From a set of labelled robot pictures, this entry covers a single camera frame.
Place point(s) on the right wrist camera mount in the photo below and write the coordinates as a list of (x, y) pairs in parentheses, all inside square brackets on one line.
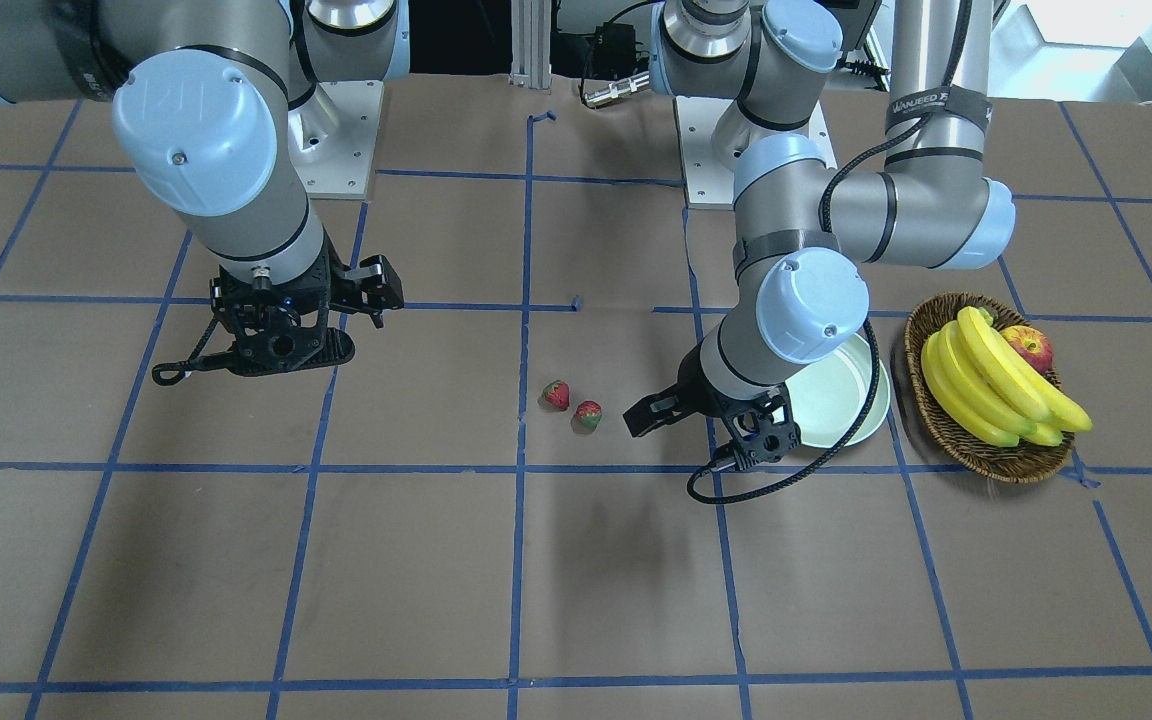
[(264, 328)]

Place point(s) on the light green plate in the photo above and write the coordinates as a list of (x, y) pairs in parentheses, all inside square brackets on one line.
[(826, 397)]

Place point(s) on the red strawberry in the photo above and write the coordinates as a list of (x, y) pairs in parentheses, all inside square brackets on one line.
[(588, 414), (557, 394)]

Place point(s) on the aluminium frame post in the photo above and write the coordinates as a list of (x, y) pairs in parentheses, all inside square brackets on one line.
[(531, 29)]

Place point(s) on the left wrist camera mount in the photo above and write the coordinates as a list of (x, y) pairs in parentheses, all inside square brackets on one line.
[(762, 430)]

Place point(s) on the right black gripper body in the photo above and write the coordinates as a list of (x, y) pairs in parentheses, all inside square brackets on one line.
[(373, 285)]

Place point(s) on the yellow banana bunch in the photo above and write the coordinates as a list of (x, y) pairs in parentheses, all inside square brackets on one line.
[(990, 390)]

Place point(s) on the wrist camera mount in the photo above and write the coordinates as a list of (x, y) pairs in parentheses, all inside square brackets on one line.
[(762, 430), (264, 328)]

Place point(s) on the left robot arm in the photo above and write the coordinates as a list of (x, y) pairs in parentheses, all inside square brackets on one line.
[(803, 229)]

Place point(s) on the red apple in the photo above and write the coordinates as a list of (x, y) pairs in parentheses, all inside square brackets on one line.
[(1032, 345)]

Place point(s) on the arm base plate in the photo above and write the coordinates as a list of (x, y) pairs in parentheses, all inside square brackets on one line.
[(712, 136), (332, 138)]

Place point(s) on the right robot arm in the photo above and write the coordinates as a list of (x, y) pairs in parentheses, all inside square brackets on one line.
[(203, 98)]

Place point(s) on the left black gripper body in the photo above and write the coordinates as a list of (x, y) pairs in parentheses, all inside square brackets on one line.
[(701, 395)]

